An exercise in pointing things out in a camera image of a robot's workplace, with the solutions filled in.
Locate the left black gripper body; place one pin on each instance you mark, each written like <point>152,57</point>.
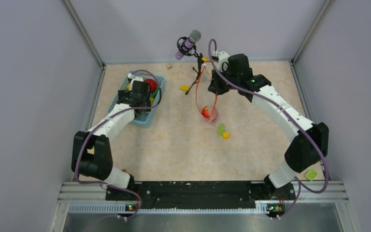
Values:
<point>124,94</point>

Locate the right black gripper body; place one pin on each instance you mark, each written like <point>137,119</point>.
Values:
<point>221,85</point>

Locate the red toy tomato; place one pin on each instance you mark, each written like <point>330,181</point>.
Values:
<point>152,84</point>

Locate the clear zip top bag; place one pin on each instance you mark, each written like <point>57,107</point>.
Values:
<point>202,96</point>

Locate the red toy apple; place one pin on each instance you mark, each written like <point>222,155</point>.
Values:
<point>209,113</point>

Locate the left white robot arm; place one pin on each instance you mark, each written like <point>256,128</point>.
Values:
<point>91,151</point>

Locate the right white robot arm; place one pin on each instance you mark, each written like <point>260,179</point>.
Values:
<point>308,140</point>

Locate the green toy pepper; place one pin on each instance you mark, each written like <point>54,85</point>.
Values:
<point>154,94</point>

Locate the light blue plastic basket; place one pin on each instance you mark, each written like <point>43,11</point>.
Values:
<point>140,75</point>

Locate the yellow rectangular block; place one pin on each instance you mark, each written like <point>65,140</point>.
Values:
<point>184,88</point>

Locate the green toy block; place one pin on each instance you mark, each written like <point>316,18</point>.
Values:
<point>221,129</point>

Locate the black tripod mic stand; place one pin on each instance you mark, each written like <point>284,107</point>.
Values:
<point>200,61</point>

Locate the small yellow toy cube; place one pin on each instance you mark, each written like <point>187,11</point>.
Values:
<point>225,135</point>

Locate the purple microphone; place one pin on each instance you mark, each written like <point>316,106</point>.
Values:
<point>187,45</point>

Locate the green lego plate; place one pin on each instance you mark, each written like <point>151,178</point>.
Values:
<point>311,174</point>

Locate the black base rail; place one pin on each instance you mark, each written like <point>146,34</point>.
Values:
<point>201,194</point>

